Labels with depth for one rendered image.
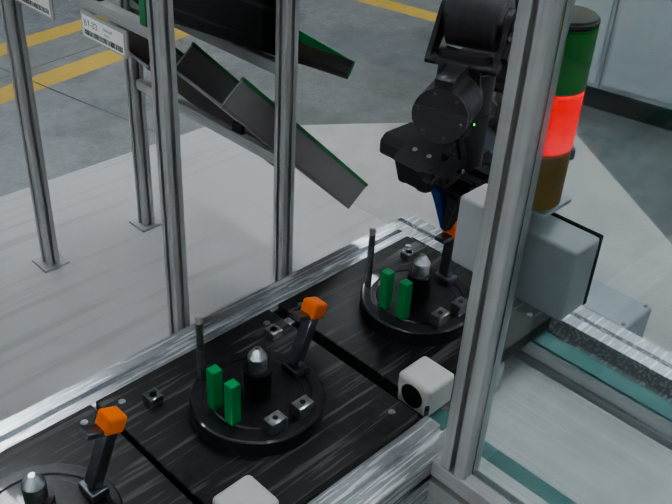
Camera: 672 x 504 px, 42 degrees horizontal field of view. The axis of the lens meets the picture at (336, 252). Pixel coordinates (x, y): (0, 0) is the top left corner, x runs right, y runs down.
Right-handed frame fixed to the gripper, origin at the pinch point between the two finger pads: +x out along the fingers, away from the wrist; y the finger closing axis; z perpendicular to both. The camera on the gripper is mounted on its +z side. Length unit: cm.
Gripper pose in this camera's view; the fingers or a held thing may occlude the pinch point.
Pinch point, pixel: (449, 204)
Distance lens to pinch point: 102.5
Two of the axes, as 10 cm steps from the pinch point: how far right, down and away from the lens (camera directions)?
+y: 7.0, 4.2, -5.7
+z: -7.1, 3.5, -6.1
